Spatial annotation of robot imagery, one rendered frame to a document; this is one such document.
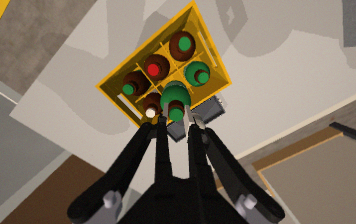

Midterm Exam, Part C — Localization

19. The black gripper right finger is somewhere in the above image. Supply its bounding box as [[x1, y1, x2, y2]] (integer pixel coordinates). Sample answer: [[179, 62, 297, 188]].
[[183, 105, 285, 224]]

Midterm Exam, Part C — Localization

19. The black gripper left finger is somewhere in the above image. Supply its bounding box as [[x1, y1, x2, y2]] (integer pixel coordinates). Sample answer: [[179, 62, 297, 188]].
[[67, 102, 178, 224]]

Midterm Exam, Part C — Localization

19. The cream-white bottle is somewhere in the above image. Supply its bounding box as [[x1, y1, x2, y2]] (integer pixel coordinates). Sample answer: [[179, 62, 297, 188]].
[[192, 113, 206, 129]]

